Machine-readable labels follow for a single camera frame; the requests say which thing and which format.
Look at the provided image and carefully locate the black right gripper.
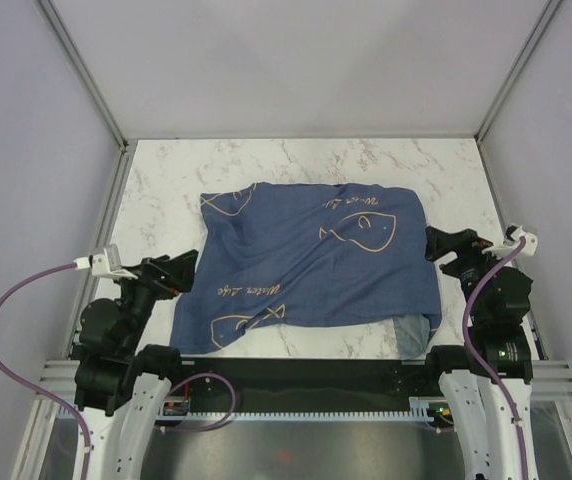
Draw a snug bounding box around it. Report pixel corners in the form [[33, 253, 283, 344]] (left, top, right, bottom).
[[424, 225, 513, 323]]

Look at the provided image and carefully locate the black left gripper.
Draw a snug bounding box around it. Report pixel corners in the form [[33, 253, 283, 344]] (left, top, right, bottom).
[[110, 248, 198, 352]]

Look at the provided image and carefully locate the blue denim pillowcase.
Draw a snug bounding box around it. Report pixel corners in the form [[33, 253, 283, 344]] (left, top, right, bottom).
[[170, 183, 442, 359]]

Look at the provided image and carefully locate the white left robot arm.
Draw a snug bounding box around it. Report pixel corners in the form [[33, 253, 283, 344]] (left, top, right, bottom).
[[71, 245, 198, 479]]

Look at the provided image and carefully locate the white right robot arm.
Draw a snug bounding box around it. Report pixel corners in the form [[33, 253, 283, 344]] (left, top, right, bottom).
[[422, 225, 538, 479]]

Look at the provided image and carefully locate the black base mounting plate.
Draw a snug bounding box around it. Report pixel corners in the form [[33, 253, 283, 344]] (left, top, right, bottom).
[[171, 357, 442, 412]]

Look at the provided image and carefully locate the shiny metal front sheet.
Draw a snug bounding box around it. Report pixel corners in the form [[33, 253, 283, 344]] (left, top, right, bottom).
[[40, 417, 572, 480]]

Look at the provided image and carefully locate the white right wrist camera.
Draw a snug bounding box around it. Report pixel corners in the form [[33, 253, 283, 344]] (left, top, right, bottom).
[[483, 224, 539, 258]]

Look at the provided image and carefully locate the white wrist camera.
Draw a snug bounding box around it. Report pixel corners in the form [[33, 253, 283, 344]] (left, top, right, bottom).
[[483, 224, 539, 258], [74, 244, 137, 281]]

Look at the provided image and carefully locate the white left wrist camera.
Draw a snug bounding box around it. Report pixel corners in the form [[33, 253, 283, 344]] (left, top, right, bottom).
[[74, 244, 137, 281]]

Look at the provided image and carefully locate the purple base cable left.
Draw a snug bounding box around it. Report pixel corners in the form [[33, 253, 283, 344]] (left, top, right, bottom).
[[155, 375, 241, 434]]

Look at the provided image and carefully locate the white slotted cable duct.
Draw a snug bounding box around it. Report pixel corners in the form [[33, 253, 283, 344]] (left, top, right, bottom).
[[156, 400, 435, 424]]

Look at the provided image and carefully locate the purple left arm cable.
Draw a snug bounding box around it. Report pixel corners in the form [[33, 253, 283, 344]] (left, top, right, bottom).
[[0, 260, 95, 480]]

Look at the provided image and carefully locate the right aluminium corner post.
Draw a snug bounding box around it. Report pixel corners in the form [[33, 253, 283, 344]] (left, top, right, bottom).
[[474, 0, 567, 146]]

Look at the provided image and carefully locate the aluminium corner post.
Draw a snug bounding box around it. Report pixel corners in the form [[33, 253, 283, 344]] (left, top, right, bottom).
[[34, 0, 128, 152], [474, 0, 567, 146]]

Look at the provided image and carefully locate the left aluminium corner post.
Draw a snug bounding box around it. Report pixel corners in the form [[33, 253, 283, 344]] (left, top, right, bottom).
[[34, 0, 128, 152]]

